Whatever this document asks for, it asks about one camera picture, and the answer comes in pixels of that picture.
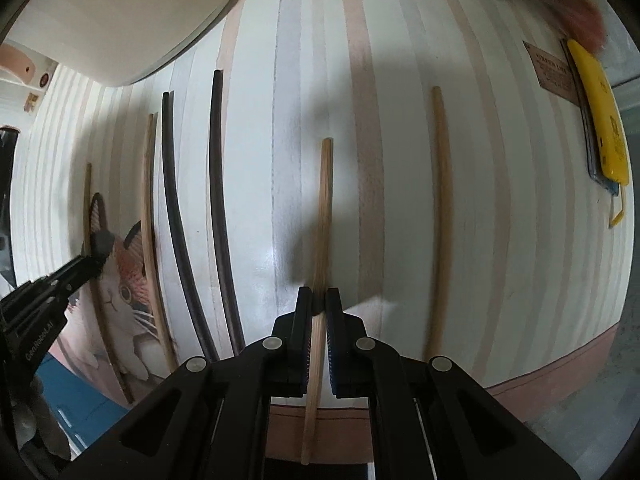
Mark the red scrubber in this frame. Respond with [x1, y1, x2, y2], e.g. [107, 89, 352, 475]
[542, 0, 606, 55]

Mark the light wooden chopstick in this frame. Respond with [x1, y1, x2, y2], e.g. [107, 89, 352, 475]
[300, 138, 333, 465]

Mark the wooden chopstick right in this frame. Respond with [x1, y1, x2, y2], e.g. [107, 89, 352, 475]
[425, 86, 454, 359]

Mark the pink white box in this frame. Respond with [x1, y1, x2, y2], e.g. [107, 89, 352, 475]
[1, 39, 58, 115]

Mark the beige utensil holder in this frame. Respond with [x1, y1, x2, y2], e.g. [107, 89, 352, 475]
[8, 0, 230, 87]

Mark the dark chopstick left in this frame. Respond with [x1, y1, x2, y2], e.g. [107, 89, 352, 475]
[160, 91, 219, 362]

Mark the yellow phone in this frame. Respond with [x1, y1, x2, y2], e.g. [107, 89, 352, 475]
[566, 39, 629, 186]

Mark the dark chopstick right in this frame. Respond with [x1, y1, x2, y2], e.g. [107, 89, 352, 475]
[208, 70, 245, 356]

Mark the dark chopstick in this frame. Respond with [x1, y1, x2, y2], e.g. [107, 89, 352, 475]
[208, 70, 245, 356]
[160, 91, 219, 362]

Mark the wooden chopstick far left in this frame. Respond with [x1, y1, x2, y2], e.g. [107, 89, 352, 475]
[82, 162, 134, 405]

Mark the striped cat table mat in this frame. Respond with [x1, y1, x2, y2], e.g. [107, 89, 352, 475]
[10, 0, 632, 420]

